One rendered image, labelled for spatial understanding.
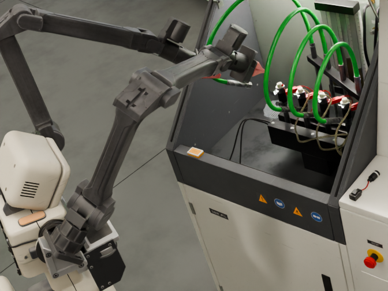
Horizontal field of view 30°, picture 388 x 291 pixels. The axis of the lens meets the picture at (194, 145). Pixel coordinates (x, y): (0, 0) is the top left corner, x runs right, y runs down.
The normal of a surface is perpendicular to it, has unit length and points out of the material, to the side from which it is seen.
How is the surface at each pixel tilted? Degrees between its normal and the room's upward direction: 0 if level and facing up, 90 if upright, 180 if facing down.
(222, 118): 90
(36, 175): 90
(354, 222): 90
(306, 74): 90
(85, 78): 0
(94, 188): 74
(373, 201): 0
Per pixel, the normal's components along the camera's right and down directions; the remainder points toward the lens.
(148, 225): -0.25, -0.76
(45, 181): 0.43, 0.46
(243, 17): 0.73, 0.25
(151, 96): 0.15, -0.51
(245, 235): -0.62, 0.60
